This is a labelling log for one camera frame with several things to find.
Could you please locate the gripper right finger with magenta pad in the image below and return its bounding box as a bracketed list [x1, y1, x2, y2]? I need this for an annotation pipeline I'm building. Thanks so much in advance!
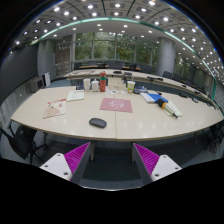
[132, 143, 181, 183]

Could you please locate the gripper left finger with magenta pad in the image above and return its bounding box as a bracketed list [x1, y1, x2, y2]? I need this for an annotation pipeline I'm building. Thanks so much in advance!
[41, 143, 91, 184]

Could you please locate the dark grey computer mouse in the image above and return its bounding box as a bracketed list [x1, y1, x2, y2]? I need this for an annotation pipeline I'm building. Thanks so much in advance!
[89, 118, 107, 128]

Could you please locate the pink square mouse pad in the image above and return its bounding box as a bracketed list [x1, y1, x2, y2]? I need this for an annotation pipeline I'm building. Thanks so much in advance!
[100, 98, 132, 113]

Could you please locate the black office chair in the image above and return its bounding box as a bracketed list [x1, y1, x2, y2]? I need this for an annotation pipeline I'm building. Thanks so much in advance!
[0, 125, 47, 163]

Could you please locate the red and white booklet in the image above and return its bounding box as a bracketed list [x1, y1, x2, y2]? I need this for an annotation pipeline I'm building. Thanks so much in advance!
[43, 99, 66, 118]

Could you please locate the yellow black marker tool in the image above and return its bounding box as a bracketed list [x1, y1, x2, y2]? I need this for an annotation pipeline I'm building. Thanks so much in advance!
[157, 98, 182, 118]

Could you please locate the blue folder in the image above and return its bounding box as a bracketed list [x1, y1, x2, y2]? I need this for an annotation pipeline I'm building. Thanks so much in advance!
[148, 93, 168, 103]

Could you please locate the white paper sheet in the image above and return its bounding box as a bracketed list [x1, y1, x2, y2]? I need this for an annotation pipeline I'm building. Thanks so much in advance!
[67, 91, 84, 102]

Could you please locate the grey round object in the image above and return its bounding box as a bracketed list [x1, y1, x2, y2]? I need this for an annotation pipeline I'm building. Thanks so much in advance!
[133, 87, 148, 94]

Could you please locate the white leaflet under bottle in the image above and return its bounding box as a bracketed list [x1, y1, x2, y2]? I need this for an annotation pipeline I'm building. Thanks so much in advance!
[106, 89, 125, 95]

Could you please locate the paper cup with green print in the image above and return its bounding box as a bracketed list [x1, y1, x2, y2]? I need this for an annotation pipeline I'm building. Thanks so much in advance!
[127, 81, 135, 93]

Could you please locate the white paper cup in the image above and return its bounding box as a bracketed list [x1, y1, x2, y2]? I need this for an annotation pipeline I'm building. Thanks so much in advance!
[83, 78, 90, 91]

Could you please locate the white plastic jar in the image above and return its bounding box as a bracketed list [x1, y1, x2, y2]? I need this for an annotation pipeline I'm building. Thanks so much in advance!
[91, 80, 99, 92]

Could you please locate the red water bottle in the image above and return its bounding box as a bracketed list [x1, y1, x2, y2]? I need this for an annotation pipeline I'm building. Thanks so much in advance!
[100, 71, 106, 92]

